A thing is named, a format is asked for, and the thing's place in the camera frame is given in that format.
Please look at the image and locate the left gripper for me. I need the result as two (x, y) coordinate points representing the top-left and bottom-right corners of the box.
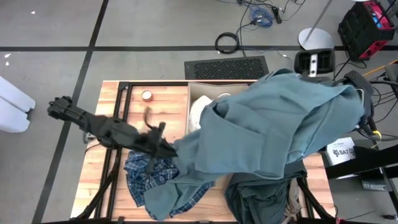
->
(136, 122), (178, 174)

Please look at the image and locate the blue plaid shirt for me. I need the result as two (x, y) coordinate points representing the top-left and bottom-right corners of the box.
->
(124, 150), (215, 220)

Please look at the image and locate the white fluffy garment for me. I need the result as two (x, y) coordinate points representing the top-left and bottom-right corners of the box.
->
(189, 92), (231, 133)

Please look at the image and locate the beige fabric storage box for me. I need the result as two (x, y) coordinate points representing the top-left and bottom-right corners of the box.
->
(186, 81), (259, 135)

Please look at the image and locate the teal shirt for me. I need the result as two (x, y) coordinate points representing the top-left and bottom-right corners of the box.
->
(143, 68), (365, 222)

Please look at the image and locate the dark green garment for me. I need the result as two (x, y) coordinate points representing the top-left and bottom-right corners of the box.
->
(224, 160), (308, 224)

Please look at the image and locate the beige garment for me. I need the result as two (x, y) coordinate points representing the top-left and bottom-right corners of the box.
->
(281, 179), (304, 224)

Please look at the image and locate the yellow rod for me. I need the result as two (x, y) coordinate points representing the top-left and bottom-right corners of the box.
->
(362, 59), (398, 78)

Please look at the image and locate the white printed box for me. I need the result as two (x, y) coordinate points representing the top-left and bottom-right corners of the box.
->
(325, 136), (356, 167)

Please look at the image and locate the black side shelf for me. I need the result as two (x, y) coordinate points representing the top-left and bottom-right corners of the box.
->
(320, 138), (398, 191)

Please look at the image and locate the red and black case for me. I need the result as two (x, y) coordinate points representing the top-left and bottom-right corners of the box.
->
(338, 0), (396, 62)

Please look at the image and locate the grey round-base lamp stand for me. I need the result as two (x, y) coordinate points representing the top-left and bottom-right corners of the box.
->
(297, 0), (336, 52)

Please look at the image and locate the black power strip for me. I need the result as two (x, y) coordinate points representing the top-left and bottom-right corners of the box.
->
(272, 5), (283, 24)

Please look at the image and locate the white moulded object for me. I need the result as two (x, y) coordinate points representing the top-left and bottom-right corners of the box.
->
(0, 76), (36, 134)

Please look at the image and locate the coiled black cable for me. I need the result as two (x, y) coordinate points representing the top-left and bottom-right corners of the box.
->
(215, 32), (240, 54)

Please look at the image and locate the long black floor cable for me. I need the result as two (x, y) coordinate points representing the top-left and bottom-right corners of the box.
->
(235, 0), (254, 57)

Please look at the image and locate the blue cable bundle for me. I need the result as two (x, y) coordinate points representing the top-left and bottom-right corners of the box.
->
(248, 6), (274, 29)

